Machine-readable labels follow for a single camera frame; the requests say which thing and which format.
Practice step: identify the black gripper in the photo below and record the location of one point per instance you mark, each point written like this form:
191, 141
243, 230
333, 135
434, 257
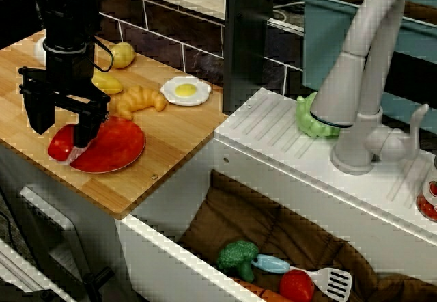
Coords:
70, 76

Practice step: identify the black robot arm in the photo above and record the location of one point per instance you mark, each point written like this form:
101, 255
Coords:
65, 11

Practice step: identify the red round plate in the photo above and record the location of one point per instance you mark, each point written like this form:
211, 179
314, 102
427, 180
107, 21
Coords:
116, 145

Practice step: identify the orange toy croissant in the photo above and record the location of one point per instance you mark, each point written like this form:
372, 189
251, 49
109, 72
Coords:
140, 100

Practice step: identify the yellow toy potato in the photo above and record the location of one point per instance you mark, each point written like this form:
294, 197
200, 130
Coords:
123, 55

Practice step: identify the toy fried egg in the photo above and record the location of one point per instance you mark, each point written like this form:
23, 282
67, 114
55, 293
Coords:
186, 91

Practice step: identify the brown cloth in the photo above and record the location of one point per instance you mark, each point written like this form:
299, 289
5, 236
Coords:
246, 220

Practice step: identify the white toy sink unit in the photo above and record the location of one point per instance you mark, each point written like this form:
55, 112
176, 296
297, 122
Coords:
273, 145

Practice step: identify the green toy broccoli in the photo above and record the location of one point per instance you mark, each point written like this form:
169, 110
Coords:
237, 256

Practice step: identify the green toy lettuce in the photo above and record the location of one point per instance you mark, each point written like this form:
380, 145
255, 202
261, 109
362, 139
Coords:
307, 121

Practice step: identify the orange toy carrot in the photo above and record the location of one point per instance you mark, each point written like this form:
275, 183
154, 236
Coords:
263, 293

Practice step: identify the teal plastic bin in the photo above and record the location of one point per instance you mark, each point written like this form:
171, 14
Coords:
327, 42

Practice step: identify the red toy tomato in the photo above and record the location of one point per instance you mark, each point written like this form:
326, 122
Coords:
296, 286

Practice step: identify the grey toy faucet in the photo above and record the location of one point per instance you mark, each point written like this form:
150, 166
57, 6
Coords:
355, 76

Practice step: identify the red toy tomato can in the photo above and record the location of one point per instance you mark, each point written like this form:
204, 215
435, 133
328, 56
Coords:
428, 199

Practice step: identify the aluminium rail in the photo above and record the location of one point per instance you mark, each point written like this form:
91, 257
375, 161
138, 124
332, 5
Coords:
24, 271

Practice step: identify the black shelf frame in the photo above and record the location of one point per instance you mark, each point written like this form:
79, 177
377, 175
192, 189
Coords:
246, 42

